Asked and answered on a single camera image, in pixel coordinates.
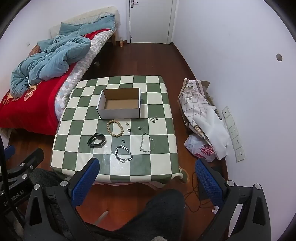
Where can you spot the grey checkered bed sheet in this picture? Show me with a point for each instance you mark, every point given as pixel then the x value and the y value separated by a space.
pixel 76 74

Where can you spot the person's right leg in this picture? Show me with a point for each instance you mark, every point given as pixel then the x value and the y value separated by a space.
pixel 150 220

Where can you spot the white pillow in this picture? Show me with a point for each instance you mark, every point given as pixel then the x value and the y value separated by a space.
pixel 92 16

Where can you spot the white paper strip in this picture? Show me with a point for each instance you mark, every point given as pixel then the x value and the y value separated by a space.
pixel 103 216

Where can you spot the blue quilt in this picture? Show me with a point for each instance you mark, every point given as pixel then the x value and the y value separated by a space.
pixel 53 62

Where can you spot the white door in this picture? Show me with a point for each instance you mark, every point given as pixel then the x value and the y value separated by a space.
pixel 150 20

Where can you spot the white cardboard box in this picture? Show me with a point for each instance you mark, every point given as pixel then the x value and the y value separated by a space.
pixel 120 113

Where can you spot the red patterned blanket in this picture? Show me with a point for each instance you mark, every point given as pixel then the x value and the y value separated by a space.
pixel 34 111

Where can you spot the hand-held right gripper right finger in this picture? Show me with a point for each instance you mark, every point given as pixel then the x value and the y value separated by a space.
pixel 208 183

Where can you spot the small orange bottle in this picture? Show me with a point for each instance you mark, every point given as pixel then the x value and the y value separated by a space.
pixel 120 42

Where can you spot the black remote control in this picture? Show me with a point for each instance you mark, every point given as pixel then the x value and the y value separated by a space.
pixel 99 135

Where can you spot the green checkered tablecloth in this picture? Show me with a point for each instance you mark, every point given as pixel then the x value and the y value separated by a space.
pixel 152 162

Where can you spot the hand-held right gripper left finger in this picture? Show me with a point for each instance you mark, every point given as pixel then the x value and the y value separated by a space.
pixel 85 180

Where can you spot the floral cloth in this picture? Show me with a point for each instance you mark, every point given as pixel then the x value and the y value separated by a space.
pixel 194 99

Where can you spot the white plastic bag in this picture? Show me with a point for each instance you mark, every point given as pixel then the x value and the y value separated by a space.
pixel 198 148

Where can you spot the round wall hole cover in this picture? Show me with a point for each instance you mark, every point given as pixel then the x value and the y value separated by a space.
pixel 279 57

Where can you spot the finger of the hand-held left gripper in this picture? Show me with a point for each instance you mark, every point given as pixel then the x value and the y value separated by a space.
pixel 30 162
pixel 9 151

